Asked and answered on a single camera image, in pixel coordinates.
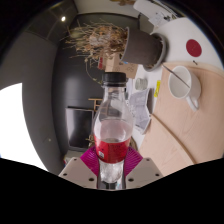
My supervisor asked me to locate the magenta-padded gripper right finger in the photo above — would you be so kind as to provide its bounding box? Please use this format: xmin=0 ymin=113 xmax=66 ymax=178
xmin=122 ymin=146 xmax=164 ymax=189

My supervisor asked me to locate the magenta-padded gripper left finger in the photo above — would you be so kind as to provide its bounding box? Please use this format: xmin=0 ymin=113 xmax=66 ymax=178
xmin=58 ymin=145 xmax=102 ymax=189

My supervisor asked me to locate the clear bottle with red label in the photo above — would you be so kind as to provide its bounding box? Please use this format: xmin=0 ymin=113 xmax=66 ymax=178
xmin=92 ymin=71 xmax=135 ymax=185

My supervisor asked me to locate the beige canvas board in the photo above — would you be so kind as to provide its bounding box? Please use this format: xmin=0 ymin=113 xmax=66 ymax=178
xmin=138 ymin=61 xmax=224 ymax=178

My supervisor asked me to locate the folded newspaper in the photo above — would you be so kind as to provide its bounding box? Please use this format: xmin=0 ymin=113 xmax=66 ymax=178
xmin=128 ymin=88 xmax=154 ymax=134

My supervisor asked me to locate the wooden easel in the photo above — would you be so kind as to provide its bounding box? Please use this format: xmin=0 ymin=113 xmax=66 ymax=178
xmin=88 ymin=96 xmax=103 ymax=113

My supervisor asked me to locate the yellow tag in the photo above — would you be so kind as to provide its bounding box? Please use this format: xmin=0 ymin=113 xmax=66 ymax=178
xmin=153 ymin=79 xmax=162 ymax=98

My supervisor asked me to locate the small white cup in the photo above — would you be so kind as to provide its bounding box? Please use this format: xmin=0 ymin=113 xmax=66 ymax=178
xmin=134 ymin=77 xmax=149 ymax=92

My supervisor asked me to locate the white mug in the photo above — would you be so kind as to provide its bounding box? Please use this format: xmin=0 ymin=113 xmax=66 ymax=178
xmin=167 ymin=65 xmax=202 ymax=113

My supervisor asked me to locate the metal spoon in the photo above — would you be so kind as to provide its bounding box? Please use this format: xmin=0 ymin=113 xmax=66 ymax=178
xmin=162 ymin=64 xmax=192 ymax=89

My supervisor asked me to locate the cardboard box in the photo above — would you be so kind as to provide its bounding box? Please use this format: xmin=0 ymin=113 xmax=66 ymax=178
xmin=104 ymin=52 xmax=139 ymax=80

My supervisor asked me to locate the grey plant saucer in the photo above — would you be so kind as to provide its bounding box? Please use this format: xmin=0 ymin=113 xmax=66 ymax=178
xmin=143 ymin=32 xmax=169 ymax=73

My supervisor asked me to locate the dried plant in grey pot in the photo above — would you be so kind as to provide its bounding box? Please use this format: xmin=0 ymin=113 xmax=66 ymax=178
xmin=63 ymin=19 xmax=164 ymax=68

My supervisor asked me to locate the flat round red coaster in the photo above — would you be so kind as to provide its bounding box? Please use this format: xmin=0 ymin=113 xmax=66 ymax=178
xmin=185 ymin=38 xmax=203 ymax=58

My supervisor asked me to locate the stack of papers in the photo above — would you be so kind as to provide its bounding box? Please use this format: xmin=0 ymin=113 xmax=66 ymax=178
xmin=148 ymin=12 xmax=171 ymax=27

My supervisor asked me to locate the white chair with green cushion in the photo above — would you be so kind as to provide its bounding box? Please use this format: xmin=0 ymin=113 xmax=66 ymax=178
xmin=133 ymin=0 xmax=181 ymax=27

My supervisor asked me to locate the black wall screen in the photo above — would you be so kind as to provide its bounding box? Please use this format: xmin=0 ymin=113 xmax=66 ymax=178
xmin=64 ymin=106 xmax=95 ymax=149

